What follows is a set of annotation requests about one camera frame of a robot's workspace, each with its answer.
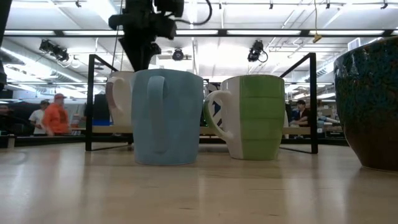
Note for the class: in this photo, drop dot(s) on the black draped equipment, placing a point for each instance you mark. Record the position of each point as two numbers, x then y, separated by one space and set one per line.
20 124

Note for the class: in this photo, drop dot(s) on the black rack with wooden shelf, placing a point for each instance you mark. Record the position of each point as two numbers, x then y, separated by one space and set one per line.
91 109

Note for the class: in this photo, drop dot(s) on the black monitor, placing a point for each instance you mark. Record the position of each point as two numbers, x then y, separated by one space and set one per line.
101 105

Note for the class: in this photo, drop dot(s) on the round black ceiling camera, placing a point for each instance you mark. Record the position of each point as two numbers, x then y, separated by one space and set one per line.
178 55

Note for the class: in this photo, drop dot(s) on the overhead strip light bar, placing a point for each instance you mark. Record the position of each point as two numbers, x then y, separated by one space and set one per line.
304 32

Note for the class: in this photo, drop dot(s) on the person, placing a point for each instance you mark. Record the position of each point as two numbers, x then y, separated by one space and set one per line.
56 118
301 113
37 119
4 112

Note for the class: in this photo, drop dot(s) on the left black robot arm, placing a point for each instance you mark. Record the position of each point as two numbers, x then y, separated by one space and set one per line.
2 31

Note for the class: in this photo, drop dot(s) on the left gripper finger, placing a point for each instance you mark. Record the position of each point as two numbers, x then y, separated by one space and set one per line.
140 53

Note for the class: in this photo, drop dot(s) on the black table edge frame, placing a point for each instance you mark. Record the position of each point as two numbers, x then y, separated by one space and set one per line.
46 140

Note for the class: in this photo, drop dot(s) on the purple and white mug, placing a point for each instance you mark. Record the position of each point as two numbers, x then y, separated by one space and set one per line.
124 102

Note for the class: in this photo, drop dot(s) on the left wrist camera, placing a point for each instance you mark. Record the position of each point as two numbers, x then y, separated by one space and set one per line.
166 26

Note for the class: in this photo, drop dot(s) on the dark speckled blue-brown mug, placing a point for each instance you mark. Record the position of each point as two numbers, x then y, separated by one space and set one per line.
370 102

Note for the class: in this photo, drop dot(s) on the green and white mug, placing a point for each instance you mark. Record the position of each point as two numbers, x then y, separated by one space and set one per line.
261 118

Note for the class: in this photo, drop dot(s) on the light blue mug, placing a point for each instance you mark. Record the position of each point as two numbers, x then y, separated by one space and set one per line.
180 118

